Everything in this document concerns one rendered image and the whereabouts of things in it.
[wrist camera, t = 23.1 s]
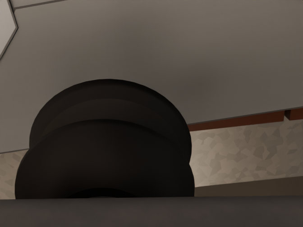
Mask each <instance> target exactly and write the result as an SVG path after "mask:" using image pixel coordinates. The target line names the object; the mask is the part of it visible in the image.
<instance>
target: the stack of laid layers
mask: <svg viewBox="0 0 303 227"><path fill-rule="evenodd" d="M47 1H52V0H10V3H11V6H12V9H14V7H19V6H24V5H31V4H36V3H41V2H47Z"/></svg>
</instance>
